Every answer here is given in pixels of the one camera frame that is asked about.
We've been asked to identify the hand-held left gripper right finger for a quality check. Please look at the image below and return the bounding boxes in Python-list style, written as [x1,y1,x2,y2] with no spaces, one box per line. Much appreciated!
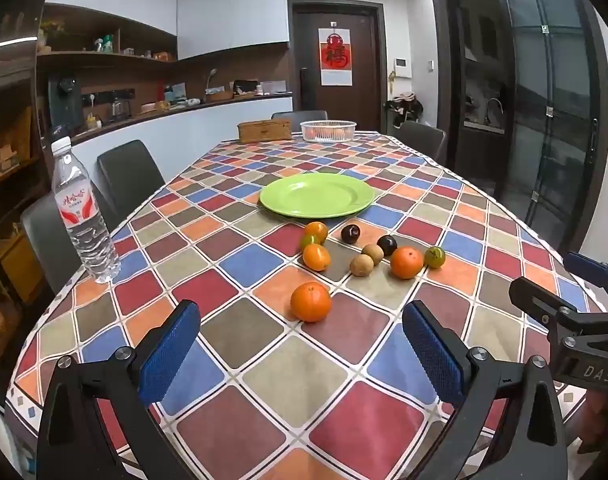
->
[401,301,570,480]

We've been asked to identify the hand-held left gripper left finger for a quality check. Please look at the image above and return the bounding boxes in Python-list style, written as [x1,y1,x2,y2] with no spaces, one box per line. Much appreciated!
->
[35,300,201,480]

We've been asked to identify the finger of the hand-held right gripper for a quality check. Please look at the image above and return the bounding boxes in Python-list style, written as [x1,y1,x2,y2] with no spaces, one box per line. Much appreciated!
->
[509,276,593,332]
[565,251,608,311]

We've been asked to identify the large orange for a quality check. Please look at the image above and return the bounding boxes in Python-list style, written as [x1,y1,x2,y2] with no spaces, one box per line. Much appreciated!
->
[290,282,332,323]

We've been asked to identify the green plate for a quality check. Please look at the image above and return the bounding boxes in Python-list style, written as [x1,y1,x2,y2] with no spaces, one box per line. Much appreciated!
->
[259,172,375,219]

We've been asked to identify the checkered colourful tablecloth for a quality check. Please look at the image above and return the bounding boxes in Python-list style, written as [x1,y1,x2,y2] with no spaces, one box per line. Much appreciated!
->
[4,130,608,480]

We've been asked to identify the clear plastic water bottle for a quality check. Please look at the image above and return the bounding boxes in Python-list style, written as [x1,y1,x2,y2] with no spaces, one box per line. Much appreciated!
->
[51,136,121,284]

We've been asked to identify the glass sliding door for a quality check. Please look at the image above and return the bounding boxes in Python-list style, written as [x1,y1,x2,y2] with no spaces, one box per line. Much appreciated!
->
[494,0,608,241]

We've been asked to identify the grey dining chair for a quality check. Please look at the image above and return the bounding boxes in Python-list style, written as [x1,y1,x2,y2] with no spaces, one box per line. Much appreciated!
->
[386,120,447,166]
[271,110,329,133]
[96,140,166,231]
[20,192,116,296]

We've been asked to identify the white kitchen counter cabinet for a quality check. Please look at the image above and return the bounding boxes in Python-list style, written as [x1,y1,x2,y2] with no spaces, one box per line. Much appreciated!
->
[69,94,295,173]

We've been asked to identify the pile of bags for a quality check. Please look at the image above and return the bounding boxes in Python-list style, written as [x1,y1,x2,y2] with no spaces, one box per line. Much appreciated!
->
[384,91,425,128]

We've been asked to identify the wooden box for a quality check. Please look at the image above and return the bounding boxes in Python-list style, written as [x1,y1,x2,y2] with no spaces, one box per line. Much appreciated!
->
[237,118,292,143]

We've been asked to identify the wooden side cabinet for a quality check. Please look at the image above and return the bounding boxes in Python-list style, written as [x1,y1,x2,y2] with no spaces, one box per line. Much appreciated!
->
[0,60,52,386]

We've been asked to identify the glass kettle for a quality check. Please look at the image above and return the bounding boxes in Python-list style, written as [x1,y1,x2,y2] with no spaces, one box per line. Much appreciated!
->
[109,91,130,123]

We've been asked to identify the white plastic basket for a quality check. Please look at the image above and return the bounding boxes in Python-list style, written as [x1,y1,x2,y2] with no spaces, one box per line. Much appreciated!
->
[299,120,357,143]

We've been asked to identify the black coffee machine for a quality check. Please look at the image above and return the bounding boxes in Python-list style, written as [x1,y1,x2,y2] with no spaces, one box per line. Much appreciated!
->
[47,74,85,136]

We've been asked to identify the dark brown door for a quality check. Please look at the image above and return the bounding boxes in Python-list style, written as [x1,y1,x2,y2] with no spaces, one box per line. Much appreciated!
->
[290,1,385,133]

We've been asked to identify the white upper cabinets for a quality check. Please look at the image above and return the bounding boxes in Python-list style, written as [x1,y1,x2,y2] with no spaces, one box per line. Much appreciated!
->
[46,0,290,61]

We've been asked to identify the wooden wall shelf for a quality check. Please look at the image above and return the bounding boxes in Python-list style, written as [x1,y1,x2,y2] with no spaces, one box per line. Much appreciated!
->
[36,2,177,66]

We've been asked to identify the red wall calendar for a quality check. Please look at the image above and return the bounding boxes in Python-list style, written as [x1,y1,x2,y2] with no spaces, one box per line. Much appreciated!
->
[319,28,352,86]

